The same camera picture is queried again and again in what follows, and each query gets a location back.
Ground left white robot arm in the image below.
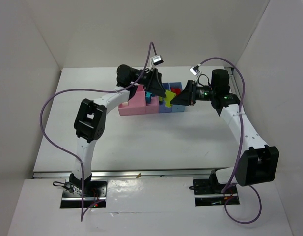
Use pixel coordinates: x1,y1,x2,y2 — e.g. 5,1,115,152
69,64,165,196

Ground aluminium rail front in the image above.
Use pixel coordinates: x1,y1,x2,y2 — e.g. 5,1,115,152
32,168,217,179

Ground red curved lego brick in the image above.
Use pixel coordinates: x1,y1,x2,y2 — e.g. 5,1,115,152
171,87,181,95

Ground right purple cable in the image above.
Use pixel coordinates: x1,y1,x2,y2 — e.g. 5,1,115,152
196,57,262,224

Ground periwinkle blue bin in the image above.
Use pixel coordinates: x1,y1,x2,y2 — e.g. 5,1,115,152
159,83,172,113

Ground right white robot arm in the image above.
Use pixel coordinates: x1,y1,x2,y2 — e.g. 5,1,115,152
171,69,279,186

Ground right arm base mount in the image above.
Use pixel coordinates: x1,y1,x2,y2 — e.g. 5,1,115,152
189,179,240,207

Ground purple cable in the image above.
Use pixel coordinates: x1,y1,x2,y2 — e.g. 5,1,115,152
40,41,158,222
196,57,262,224

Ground aluminium rail right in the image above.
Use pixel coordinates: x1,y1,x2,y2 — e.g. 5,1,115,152
225,67,246,101

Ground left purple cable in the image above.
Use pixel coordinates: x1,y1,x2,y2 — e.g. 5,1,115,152
40,41,158,222

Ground aluminium rail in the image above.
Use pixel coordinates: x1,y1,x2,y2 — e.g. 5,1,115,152
225,67,246,101
32,168,217,179

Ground teal lego base brick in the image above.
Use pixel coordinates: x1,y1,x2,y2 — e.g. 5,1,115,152
145,92,153,104

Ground large pink bin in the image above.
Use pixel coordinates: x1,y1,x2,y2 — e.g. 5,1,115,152
118,85,146,116

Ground light blue bin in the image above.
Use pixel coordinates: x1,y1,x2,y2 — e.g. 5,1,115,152
169,82,185,112

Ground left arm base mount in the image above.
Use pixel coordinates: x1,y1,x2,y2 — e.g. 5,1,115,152
52,180,108,209

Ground small pink bin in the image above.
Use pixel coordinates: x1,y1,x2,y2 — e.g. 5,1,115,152
145,92,159,114

